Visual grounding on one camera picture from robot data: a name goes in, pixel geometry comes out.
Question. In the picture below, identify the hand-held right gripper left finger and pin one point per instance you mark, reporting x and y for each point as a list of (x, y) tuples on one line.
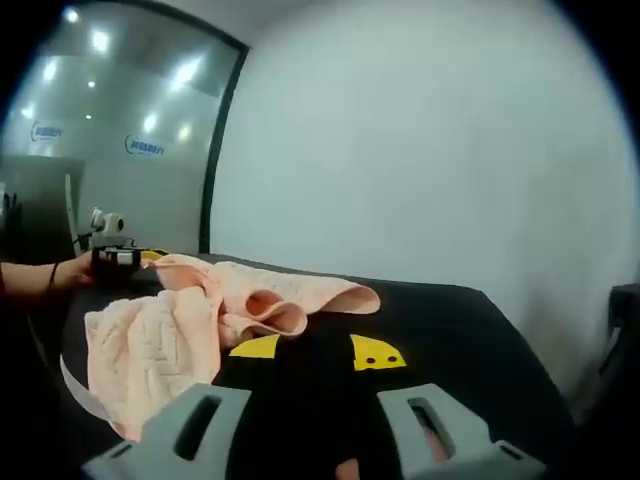
[(165, 440)]

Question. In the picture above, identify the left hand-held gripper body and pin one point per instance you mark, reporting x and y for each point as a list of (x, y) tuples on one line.
[(112, 224)]

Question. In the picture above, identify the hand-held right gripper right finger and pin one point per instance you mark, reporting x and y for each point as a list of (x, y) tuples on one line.
[(450, 450)]

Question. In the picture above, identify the pink towel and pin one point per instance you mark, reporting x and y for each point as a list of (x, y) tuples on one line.
[(150, 345)]

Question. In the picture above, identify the person's left hand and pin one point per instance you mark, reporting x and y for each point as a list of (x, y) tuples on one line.
[(80, 272)]

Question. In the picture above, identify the person's right hand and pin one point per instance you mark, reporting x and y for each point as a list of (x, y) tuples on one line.
[(346, 470)]

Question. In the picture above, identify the white thin board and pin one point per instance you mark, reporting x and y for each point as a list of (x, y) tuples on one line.
[(71, 205)]

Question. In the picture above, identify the black wrist band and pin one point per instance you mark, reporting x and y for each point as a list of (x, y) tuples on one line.
[(52, 275)]

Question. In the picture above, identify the grey partition panel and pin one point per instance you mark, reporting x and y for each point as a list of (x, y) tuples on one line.
[(35, 200)]

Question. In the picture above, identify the blue logo sticker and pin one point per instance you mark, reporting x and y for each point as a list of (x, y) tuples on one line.
[(47, 133), (145, 145)]

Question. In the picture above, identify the white strip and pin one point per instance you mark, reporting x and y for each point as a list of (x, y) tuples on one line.
[(80, 387)]

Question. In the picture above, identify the black table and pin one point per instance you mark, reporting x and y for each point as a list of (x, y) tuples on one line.
[(450, 325)]

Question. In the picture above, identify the dark grey chair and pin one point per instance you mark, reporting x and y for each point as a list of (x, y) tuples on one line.
[(622, 325)]

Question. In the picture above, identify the black partition frame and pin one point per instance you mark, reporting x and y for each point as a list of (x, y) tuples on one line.
[(222, 150)]

